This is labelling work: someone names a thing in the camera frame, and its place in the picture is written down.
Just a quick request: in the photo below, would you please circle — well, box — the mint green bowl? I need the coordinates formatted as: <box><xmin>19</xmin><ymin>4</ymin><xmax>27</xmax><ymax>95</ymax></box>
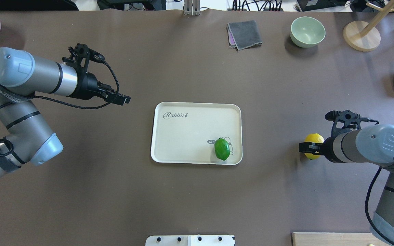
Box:
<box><xmin>290</xmin><ymin>16</ymin><xmax>326</xmax><ymax>48</ymax></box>

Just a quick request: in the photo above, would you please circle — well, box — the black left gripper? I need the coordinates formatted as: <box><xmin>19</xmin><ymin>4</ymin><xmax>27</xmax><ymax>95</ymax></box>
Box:
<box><xmin>69</xmin><ymin>72</ymin><xmax>131</xmax><ymax>105</ymax></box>

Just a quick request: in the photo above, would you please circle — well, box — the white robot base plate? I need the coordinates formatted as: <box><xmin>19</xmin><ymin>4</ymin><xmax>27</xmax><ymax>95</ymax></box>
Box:
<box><xmin>145</xmin><ymin>234</ymin><xmax>236</xmax><ymax>246</ymax></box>

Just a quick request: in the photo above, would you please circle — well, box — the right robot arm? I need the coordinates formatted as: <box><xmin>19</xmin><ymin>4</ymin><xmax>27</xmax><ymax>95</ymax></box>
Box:
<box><xmin>299</xmin><ymin>124</ymin><xmax>394</xmax><ymax>245</ymax></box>

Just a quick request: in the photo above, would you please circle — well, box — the yellow lemon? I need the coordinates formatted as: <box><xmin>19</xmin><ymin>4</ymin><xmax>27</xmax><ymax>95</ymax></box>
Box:
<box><xmin>304</xmin><ymin>133</ymin><xmax>324</xmax><ymax>160</ymax></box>

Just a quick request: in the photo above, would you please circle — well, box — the cream rabbit tray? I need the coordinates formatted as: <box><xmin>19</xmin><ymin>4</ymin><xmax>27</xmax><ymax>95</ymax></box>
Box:
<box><xmin>150</xmin><ymin>102</ymin><xmax>243</xmax><ymax>165</ymax></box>

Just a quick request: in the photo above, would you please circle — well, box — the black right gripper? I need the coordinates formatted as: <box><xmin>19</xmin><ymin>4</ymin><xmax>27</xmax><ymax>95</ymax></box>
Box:
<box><xmin>298</xmin><ymin>137</ymin><xmax>336</xmax><ymax>162</ymax></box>

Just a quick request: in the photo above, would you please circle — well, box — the grey folded cloth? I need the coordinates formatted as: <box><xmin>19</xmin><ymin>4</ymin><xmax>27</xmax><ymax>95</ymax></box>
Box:
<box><xmin>227</xmin><ymin>20</ymin><xmax>263</xmax><ymax>51</ymax></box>

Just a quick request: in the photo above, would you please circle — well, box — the wooden mug stand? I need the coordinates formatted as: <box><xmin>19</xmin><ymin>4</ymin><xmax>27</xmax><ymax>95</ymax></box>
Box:
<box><xmin>343</xmin><ymin>0</ymin><xmax>394</xmax><ymax>52</ymax></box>

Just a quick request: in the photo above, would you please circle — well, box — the wooden cutting board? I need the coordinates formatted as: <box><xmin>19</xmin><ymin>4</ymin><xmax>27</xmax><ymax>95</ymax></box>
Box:
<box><xmin>291</xmin><ymin>232</ymin><xmax>388</xmax><ymax>246</ymax></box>

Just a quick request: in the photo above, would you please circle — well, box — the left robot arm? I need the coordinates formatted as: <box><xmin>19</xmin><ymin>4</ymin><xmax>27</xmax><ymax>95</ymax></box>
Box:
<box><xmin>0</xmin><ymin>43</ymin><xmax>130</xmax><ymax>177</ymax></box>

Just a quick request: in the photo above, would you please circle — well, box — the aluminium frame post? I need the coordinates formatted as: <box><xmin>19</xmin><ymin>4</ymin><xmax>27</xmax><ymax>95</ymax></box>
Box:
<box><xmin>183</xmin><ymin>0</ymin><xmax>201</xmax><ymax>16</ymax></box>

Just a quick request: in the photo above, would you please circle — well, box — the green lime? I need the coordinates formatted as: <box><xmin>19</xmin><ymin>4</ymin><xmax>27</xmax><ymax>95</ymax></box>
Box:
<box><xmin>214</xmin><ymin>138</ymin><xmax>231</xmax><ymax>161</ymax></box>

